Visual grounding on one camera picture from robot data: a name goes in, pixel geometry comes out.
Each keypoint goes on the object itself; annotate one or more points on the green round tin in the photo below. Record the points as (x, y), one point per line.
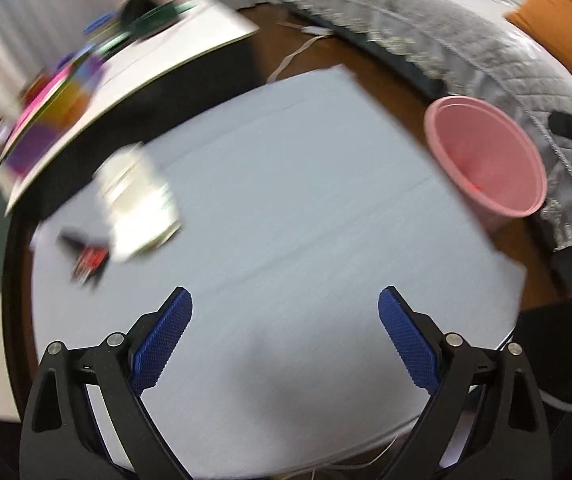
(160, 17)

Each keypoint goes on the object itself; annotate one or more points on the white power strip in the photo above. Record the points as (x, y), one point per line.
(318, 30)

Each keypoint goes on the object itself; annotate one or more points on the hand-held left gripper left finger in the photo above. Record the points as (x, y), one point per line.
(163, 340)

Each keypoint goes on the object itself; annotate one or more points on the white top coffee table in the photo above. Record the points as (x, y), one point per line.
(165, 55)

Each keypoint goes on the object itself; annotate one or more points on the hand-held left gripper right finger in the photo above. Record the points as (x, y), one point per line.
(408, 340)

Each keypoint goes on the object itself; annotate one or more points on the dark clothing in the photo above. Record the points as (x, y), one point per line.
(566, 340)

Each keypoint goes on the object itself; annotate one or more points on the pink plastic bin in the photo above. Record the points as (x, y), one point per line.
(491, 155)

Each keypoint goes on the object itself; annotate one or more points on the colourful long box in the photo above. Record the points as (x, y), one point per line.
(55, 110)

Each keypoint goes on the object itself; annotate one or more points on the grey curtain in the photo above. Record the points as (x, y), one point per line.
(25, 25)

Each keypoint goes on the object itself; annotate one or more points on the orange cushion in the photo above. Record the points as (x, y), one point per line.
(566, 35)

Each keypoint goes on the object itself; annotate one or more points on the small black item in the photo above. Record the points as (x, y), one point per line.
(88, 257)

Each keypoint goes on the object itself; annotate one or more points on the grey-blue table mat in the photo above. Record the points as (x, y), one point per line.
(291, 185)

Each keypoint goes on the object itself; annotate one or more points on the black hat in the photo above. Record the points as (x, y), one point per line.
(135, 10)

